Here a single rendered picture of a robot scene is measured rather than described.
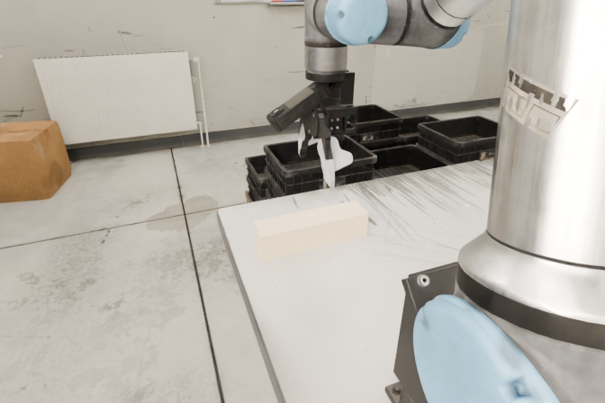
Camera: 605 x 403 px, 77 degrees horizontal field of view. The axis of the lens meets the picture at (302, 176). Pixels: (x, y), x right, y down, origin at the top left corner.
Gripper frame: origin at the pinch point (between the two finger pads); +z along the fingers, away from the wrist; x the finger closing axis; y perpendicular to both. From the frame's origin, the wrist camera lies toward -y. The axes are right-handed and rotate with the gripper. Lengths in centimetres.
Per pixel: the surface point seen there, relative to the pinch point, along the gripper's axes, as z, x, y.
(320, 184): 35, 57, 27
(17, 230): 86, 157, -110
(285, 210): 16.3, 14.3, -1.1
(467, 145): 28, 56, 98
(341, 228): 12.7, -3.0, 5.6
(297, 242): 13.6, -3.0, -4.5
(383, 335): 16.3, -27.4, 0.9
